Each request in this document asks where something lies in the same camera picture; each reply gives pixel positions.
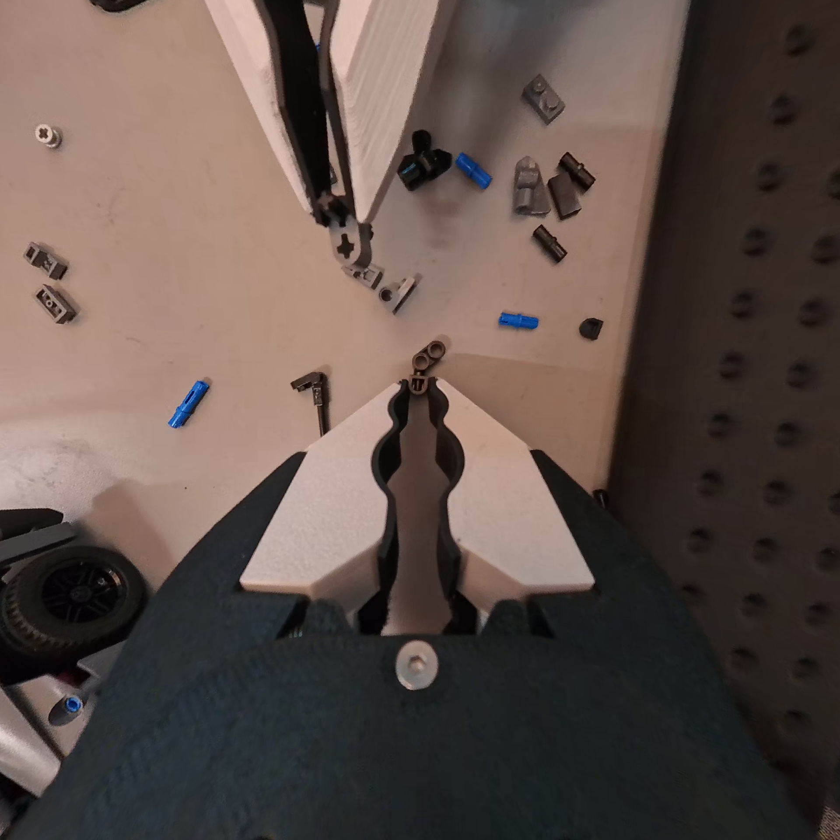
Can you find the black lego pin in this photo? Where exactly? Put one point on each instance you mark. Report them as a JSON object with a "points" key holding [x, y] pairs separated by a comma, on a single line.
{"points": [[550, 244], [577, 169]]}

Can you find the small black rounded lego piece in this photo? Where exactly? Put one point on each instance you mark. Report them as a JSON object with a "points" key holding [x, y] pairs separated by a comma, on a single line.
{"points": [[592, 328]]}

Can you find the black studded lego plate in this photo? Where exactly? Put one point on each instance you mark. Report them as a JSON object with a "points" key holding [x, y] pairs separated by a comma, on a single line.
{"points": [[118, 4]]}

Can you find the grey two-stud lego plate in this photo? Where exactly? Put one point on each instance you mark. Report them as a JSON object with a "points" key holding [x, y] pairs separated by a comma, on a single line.
{"points": [[544, 98]]}

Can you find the white round lego bush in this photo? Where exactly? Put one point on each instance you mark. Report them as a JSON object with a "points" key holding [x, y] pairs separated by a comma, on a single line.
{"points": [[49, 134]]}

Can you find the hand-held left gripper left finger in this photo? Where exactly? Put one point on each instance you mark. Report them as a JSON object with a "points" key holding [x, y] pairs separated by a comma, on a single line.
{"points": [[315, 518]]}

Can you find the dark grey lego bracket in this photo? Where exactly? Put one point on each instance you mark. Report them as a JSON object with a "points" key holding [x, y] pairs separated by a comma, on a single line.
{"points": [[46, 259], [57, 303]]}

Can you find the grey lego sports car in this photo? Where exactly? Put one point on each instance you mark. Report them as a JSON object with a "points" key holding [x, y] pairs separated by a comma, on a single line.
{"points": [[72, 590]]}

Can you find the dark grey lego slope tile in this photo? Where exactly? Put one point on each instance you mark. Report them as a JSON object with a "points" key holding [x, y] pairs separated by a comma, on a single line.
{"points": [[564, 195]]}

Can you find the grey lego slope piece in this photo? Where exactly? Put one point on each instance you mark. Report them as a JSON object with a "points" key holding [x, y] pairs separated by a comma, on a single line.
{"points": [[528, 187]]}

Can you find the blue lego pin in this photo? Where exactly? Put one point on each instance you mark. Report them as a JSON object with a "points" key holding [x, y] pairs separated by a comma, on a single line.
{"points": [[474, 170], [189, 403], [518, 319]]}

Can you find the black lego connector with blue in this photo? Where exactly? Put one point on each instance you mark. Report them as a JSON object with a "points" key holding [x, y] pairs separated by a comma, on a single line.
{"points": [[423, 163]]}

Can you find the black lego axle with elbow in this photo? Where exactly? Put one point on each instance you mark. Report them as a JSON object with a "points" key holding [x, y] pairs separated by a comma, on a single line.
{"points": [[315, 390]]}

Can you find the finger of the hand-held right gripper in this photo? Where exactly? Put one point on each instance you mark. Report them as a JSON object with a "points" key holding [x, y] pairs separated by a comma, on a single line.
{"points": [[239, 26], [387, 65]]}

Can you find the small dark lego pin connector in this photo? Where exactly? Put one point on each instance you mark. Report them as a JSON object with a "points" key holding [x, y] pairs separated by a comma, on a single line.
{"points": [[428, 354]]}

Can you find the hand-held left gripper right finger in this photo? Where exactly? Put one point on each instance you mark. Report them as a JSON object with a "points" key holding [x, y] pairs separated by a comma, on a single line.
{"points": [[518, 518]]}

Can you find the grey lego clip plate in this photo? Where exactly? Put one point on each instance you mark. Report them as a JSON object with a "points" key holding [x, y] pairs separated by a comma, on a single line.
{"points": [[364, 274]]}

